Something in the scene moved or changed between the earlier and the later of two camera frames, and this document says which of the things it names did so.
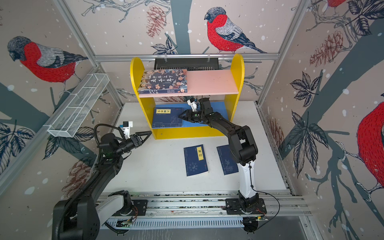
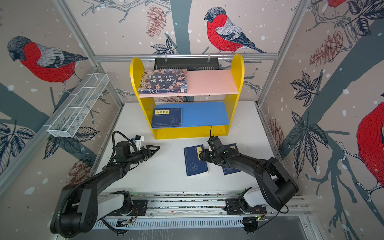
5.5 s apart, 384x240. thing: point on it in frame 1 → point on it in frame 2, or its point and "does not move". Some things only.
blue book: x=167 y=117 does not move
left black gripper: x=135 y=138 → x=148 y=150
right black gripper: x=190 y=112 → x=205 y=155
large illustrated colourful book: x=163 y=81 does not move
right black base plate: x=233 y=206 does not move
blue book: x=195 y=160 does not move
